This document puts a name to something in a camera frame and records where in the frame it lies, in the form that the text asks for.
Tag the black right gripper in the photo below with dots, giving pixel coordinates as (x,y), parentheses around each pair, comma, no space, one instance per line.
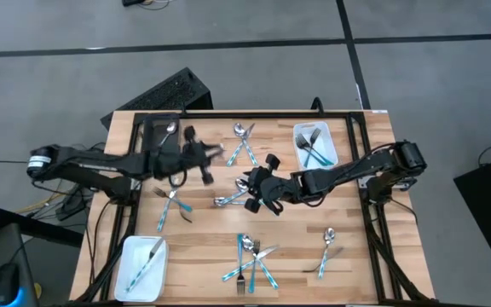
(271,187)

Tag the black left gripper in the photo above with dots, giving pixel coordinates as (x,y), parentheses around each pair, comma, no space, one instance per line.
(193,157)

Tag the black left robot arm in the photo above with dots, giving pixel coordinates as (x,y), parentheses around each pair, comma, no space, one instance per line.
(100,160)

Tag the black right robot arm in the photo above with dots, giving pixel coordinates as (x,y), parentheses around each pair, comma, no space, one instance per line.
(356,168)

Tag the dark grey plastic tray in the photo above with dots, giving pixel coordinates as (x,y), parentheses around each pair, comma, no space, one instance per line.
(156,128)

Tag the black perforated computer case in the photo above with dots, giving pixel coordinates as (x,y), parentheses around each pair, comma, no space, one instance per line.
(169,91)

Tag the large white plastic bin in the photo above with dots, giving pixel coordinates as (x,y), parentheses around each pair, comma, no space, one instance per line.
(156,281)

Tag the black metal beam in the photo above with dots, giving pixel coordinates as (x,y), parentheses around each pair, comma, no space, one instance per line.
(41,228)

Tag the grey side desk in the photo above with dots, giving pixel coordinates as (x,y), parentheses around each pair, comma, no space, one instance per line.
(24,256)

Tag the black computer mouse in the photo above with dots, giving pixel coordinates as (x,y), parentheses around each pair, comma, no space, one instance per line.
(6,283)

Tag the black aluminium table frame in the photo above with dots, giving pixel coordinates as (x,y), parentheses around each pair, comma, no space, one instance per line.
(211,114)

